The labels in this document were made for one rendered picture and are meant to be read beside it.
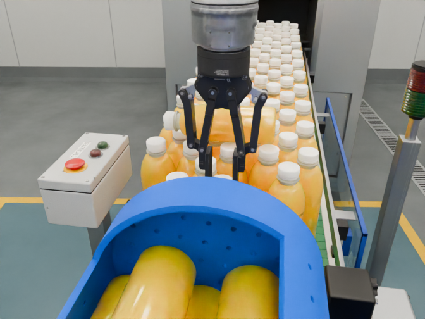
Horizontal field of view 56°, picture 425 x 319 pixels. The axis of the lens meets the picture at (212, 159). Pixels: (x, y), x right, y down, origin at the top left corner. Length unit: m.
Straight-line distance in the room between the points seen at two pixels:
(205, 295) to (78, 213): 0.36
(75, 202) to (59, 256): 1.56
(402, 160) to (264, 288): 0.57
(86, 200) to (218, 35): 0.38
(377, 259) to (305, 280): 0.71
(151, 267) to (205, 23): 0.31
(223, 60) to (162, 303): 0.31
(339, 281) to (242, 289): 0.26
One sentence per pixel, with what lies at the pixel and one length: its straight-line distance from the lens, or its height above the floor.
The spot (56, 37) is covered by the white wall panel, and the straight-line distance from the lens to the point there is 5.06.
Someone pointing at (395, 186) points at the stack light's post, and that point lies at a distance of 0.98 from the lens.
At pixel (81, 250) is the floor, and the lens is 2.32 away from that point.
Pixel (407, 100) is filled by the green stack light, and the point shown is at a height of 1.19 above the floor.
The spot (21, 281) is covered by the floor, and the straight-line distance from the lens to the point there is 2.25.
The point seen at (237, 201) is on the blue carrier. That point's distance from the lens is 0.42.
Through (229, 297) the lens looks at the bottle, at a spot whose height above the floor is 1.14.
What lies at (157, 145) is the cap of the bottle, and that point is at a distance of 0.79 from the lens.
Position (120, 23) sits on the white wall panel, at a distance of 4.81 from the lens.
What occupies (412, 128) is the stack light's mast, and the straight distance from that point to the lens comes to 0.93.
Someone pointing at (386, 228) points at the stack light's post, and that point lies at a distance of 1.05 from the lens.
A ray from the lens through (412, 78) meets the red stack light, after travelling 0.89.
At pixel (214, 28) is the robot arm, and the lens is 0.53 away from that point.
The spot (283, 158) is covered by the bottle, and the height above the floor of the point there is 1.08.
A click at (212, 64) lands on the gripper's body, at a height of 1.32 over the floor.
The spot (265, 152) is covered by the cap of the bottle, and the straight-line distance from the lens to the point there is 0.76.
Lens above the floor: 1.47
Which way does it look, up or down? 29 degrees down
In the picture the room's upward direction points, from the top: straight up
